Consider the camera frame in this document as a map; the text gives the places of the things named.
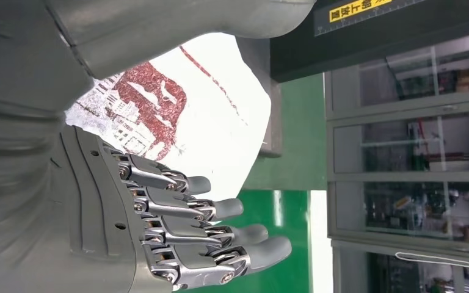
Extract grey glass-door cabinets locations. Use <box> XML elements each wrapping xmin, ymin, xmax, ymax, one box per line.
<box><xmin>323</xmin><ymin>30</ymin><xmax>469</xmax><ymax>293</ymax></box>

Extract black yellow label sticker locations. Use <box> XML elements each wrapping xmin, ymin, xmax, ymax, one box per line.
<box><xmin>314</xmin><ymin>0</ymin><xmax>426</xmax><ymax>37</ymax></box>

